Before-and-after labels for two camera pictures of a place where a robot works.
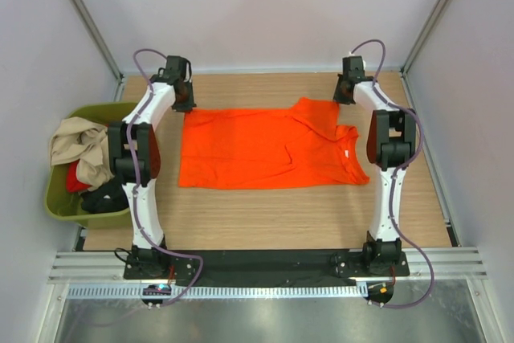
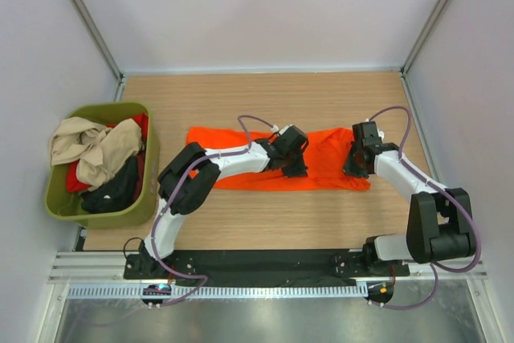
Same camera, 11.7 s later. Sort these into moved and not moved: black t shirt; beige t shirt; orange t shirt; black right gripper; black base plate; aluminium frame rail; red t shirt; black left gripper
Moved: orange t shirt; black right gripper; black left gripper
Not moved: red t shirt; black t shirt; aluminium frame rail; beige t shirt; black base plate
